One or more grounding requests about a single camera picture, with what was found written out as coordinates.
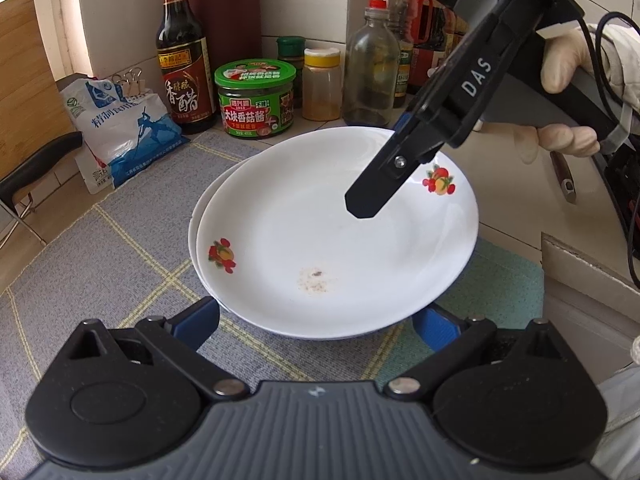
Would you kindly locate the bamboo cutting board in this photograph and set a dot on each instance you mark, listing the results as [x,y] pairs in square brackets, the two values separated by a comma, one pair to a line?
[25,70]

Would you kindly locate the plastic bottle with brown cap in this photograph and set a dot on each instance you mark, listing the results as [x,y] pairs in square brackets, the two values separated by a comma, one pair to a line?
[400,10]

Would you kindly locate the grey and teal checked cloth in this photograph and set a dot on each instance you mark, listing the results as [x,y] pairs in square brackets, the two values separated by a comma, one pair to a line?
[125,260]

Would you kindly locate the person's white jacket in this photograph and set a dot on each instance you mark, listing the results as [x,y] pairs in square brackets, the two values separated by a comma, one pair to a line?
[622,410]

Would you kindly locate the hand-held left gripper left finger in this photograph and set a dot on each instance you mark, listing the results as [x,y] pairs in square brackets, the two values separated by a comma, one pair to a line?
[197,317]

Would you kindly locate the dark red knife block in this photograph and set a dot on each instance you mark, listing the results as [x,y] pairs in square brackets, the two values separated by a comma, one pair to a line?
[225,20]

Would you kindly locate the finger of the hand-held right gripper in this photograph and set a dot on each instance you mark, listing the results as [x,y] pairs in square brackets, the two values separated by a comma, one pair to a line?
[404,122]
[367,200]

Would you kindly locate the glass bottle with red cap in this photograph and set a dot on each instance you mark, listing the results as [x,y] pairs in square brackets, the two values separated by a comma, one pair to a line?
[372,75]

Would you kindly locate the red label sauce bottle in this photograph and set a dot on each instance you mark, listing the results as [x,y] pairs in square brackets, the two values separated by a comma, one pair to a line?
[432,60]

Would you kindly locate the dark vinegar bottle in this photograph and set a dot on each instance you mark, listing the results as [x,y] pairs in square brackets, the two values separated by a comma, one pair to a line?
[185,85]

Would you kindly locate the blue and white salt bag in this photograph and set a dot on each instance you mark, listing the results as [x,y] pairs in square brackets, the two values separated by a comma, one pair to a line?
[130,135]

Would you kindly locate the yellow lidded spice jar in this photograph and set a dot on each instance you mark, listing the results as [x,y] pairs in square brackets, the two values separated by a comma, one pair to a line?
[322,95]

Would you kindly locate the person's right hand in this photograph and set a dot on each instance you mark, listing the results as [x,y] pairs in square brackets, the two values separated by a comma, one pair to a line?
[570,60]

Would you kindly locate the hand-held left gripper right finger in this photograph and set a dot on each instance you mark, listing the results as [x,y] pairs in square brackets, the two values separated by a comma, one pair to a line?
[437,330]

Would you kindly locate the white floral plate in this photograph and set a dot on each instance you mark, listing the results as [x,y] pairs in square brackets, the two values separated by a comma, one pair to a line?
[192,235]

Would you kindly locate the white plate with crumbs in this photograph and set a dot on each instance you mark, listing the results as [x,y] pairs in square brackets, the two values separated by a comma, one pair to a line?
[300,220]

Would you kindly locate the dark green lidded spice jar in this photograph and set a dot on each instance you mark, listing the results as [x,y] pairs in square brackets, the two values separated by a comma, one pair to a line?
[291,52]

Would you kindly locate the green lidded sauce jar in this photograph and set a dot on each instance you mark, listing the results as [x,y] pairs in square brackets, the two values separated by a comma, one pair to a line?
[255,110]

